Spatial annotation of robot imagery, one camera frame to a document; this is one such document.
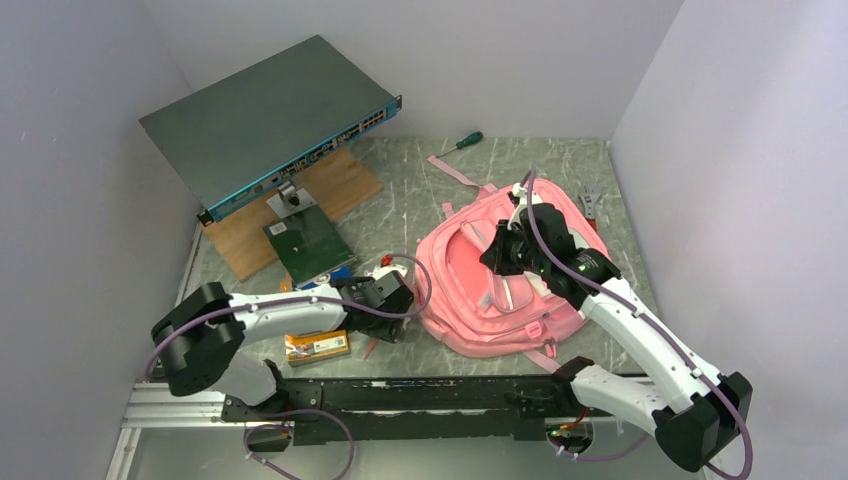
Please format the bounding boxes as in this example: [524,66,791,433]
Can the red pen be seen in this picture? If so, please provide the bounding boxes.
[361,338,379,361]

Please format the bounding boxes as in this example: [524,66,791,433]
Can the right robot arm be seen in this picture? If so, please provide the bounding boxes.
[480,203,754,479]

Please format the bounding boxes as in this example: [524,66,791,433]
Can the grey network switch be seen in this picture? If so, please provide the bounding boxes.
[139,35,403,226]

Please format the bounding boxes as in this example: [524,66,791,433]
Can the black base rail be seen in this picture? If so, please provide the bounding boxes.
[221,374,588,446]

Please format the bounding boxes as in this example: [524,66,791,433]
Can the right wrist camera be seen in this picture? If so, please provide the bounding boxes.
[508,183,544,215]

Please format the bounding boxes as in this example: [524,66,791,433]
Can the pink backpack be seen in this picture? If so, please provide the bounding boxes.
[414,184,587,371]

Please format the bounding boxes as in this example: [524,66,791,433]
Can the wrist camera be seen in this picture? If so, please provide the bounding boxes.
[366,254,408,279]
[508,183,544,215]

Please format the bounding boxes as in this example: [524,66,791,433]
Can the dark green book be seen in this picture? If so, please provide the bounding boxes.
[263,206,356,287]

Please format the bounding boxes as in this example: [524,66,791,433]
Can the green handled screwdriver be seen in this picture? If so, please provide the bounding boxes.
[437,131,484,157]

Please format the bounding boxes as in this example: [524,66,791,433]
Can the wooden board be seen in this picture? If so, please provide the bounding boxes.
[201,148,383,281]

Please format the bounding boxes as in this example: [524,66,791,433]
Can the blue cover book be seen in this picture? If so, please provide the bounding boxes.
[292,265,351,290]

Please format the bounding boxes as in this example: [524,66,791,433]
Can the orange bottom book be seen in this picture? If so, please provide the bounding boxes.
[285,330,351,367]

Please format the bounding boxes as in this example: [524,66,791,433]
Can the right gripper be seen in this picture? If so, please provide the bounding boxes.
[482,218,549,275]

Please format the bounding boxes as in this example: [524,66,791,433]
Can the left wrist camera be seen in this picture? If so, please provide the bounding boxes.
[366,254,408,279]

